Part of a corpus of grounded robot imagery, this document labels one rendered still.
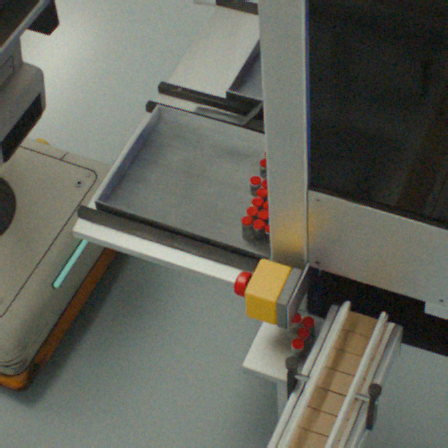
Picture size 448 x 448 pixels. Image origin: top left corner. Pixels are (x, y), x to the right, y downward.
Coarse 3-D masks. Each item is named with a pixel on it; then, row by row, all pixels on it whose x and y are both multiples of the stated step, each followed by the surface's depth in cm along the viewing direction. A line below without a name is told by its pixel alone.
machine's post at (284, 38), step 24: (264, 0) 140; (288, 0) 138; (264, 24) 143; (288, 24) 141; (264, 48) 147; (288, 48) 145; (264, 72) 150; (288, 72) 148; (264, 96) 154; (288, 96) 152; (264, 120) 158; (288, 120) 155; (288, 144) 159; (288, 168) 163; (288, 192) 168; (288, 216) 172; (288, 240) 177; (288, 264) 182; (312, 288) 189
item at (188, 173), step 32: (160, 128) 219; (192, 128) 219; (224, 128) 215; (128, 160) 213; (160, 160) 214; (192, 160) 213; (224, 160) 213; (256, 160) 212; (128, 192) 209; (160, 192) 209; (192, 192) 208; (224, 192) 208; (160, 224) 201; (192, 224) 204; (224, 224) 203; (256, 256) 196
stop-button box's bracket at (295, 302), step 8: (304, 272) 178; (304, 280) 179; (296, 288) 176; (304, 288) 181; (296, 296) 177; (288, 304) 175; (296, 304) 179; (288, 312) 175; (296, 312) 180; (288, 320) 177; (288, 328) 179
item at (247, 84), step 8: (256, 40) 228; (256, 48) 229; (248, 56) 226; (256, 56) 230; (248, 64) 227; (256, 64) 229; (240, 72) 224; (248, 72) 227; (256, 72) 227; (232, 80) 221; (240, 80) 225; (248, 80) 226; (256, 80) 226; (232, 88) 222; (240, 88) 225; (248, 88) 224; (256, 88) 224; (232, 96) 220; (240, 96) 219; (248, 96) 218; (256, 96) 223; (256, 104) 219
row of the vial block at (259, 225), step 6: (264, 204) 200; (264, 210) 199; (258, 216) 198; (264, 216) 198; (258, 222) 197; (264, 222) 198; (258, 228) 197; (264, 228) 198; (258, 234) 198; (264, 234) 198; (258, 240) 199; (264, 240) 200
